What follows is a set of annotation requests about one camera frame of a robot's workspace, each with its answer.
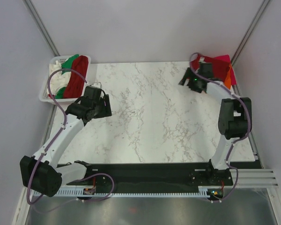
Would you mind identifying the dark red t-shirt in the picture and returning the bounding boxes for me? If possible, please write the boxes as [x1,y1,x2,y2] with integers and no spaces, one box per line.
[190,55,230,82]

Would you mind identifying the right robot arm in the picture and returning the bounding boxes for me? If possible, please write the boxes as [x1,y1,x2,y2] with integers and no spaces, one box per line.
[179,63,252,185]

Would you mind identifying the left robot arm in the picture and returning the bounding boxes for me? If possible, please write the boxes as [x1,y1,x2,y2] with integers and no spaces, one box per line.
[20,85,112,197]

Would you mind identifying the dark red shirt in basket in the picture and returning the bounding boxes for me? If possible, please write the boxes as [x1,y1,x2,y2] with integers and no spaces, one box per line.
[63,54,89,98]

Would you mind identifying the folded orange t-shirt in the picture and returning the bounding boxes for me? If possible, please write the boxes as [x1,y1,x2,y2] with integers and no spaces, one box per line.
[224,69,231,90]

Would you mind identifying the folded pink t-shirt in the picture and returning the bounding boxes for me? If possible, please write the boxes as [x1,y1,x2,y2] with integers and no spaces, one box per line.
[215,54,237,86]

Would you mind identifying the white t-shirt in basket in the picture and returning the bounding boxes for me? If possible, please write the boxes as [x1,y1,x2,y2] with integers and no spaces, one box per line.
[49,60,71,95]

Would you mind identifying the green t-shirt in basket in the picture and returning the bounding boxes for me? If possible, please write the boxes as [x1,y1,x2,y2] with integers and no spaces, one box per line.
[55,54,79,99]

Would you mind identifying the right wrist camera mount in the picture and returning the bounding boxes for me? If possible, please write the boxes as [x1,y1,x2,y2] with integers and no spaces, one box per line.
[198,56,206,63]

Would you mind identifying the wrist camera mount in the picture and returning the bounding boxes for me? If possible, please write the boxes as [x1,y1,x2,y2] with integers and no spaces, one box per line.
[198,56,206,63]
[91,82,102,89]

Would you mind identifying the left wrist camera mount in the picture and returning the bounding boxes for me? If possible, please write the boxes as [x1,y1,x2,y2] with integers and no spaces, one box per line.
[91,82,102,89]

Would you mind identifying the white slotted cable duct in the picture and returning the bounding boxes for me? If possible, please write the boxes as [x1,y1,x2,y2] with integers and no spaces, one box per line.
[54,186,223,198]

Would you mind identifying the left aluminium frame post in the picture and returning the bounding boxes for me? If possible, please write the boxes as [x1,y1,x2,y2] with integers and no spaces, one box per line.
[23,0,60,56]

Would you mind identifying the aluminium frame post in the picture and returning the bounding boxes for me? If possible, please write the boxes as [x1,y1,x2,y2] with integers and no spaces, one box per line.
[23,0,60,56]
[231,0,272,66]

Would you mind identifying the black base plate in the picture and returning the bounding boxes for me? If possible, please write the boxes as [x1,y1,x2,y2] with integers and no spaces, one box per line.
[70,163,233,193]

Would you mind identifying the right aluminium frame post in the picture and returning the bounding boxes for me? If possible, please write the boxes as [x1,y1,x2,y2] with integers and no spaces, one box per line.
[231,0,272,66]

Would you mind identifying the aluminium front rail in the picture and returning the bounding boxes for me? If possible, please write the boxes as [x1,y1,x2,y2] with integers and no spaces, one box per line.
[22,167,279,188]

